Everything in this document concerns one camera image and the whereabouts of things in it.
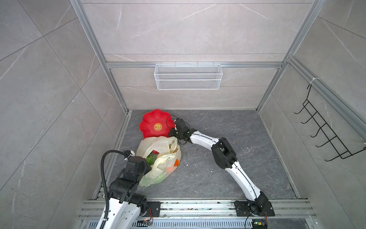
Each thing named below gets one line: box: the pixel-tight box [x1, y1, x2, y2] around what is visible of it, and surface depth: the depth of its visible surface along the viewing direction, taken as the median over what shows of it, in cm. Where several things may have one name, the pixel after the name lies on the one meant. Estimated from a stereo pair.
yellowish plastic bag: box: [136, 135, 182, 188], surface depth 80 cm
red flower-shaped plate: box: [139, 109, 175, 139], surface depth 106 cm
